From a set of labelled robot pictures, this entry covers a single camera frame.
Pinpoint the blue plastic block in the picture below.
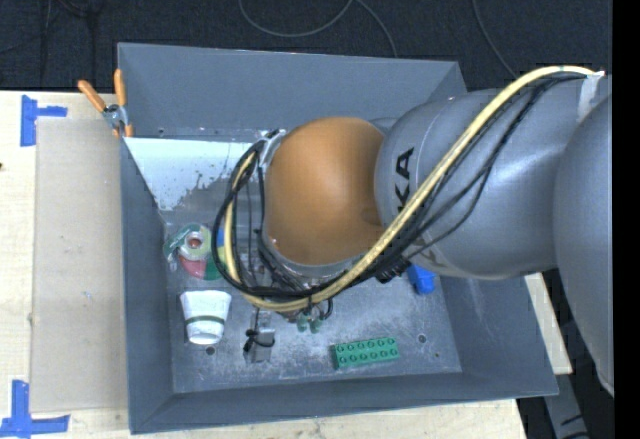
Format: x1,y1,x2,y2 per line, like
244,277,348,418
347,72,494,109
405,262,438,297

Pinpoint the green toy brick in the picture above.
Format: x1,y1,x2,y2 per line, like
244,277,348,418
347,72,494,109
330,336,402,371

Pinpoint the green and white ring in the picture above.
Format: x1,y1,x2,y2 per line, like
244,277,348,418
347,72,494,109
163,222,213,264

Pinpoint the grey metal bin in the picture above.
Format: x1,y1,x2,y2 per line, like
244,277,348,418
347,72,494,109
115,41,560,436

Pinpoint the multicoloured ball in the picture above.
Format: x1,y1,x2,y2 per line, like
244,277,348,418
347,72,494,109
179,226,227,283

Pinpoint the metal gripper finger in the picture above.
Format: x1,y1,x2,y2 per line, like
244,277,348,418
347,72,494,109
244,344,275,364
251,325,278,347

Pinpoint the pale wood board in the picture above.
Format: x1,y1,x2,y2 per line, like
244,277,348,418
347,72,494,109
28,118,132,414

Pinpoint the white paper cup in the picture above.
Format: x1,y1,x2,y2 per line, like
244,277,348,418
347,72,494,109
178,289,234,347

